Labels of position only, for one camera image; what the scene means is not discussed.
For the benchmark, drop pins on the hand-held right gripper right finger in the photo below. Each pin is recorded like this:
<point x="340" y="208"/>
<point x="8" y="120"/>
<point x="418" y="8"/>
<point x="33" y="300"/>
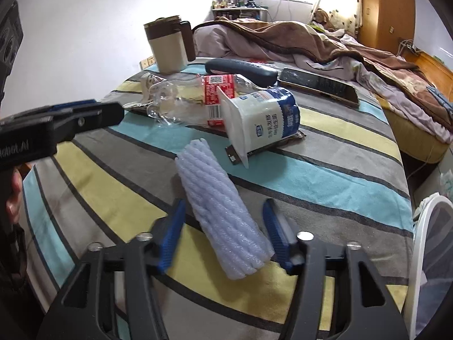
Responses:
<point x="279" y="233"/>

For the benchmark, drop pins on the folded blue cloth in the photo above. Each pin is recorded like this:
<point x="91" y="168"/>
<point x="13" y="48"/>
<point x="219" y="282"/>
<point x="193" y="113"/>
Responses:
<point x="442" y="95"/>

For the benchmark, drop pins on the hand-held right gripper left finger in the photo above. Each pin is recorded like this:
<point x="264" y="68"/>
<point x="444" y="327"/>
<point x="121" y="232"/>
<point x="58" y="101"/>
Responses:
<point x="170" y="241"/>

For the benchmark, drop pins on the lavender foam fruit net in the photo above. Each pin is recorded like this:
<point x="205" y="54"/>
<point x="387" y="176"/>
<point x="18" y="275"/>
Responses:
<point x="219" y="202"/>

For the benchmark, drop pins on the white yogurt cup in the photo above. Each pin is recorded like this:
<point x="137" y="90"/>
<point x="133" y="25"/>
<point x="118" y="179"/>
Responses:
<point x="258" y="120"/>

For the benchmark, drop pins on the white trash bin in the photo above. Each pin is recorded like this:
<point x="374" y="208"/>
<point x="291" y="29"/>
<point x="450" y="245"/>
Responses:
<point x="421" y="255"/>

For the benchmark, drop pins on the white shelf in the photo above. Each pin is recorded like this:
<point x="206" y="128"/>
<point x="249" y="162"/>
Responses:
<point x="244" y="13"/>

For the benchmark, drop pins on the clear plastic bottle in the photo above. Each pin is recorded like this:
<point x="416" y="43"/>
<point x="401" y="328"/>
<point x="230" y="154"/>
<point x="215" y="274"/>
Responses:
<point x="184" y="95"/>

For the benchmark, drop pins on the wooden wardrobe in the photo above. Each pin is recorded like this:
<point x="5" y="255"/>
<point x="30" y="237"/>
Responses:
<point x="385" y="7"/>

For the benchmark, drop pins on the dark brown wrapper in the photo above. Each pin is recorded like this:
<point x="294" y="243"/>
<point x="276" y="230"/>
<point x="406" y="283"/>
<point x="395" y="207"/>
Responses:
<point x="233" y="155"/>

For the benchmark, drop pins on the beige thermos jug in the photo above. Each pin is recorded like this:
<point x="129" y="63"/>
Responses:
<point x="166" y="49"/>

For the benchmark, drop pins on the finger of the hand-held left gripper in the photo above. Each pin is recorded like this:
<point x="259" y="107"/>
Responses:
<point x="70" y="106"/>
<point x="92" y="117"/>

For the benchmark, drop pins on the wooden bed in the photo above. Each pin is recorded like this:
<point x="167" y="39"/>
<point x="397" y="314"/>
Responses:
<point x="417" y="138"/>

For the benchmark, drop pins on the brown blanket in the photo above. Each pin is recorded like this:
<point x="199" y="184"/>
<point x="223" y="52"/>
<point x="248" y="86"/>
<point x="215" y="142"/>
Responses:
<point x="300" y="39"/>

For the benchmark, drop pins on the brown teddy bear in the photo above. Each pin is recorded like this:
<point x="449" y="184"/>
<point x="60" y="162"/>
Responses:
<point x="324" y="16"/>

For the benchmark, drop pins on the wall outlet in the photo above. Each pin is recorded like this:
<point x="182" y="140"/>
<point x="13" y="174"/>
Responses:
<point x="148" y="63"/>

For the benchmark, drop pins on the striped cloth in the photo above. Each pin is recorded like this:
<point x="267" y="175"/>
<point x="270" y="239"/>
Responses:
<point x="318" y="184"/>

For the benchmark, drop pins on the green plastic bag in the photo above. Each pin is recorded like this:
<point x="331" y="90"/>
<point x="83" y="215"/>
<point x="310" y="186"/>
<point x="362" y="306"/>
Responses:
<point x="446" y="184"/>

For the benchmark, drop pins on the black smartphone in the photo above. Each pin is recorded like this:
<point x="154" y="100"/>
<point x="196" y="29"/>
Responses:
<point x="318" y="83"/>

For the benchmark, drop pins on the person's left hand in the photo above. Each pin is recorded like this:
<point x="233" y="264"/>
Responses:
<point x="15" y="194"/>

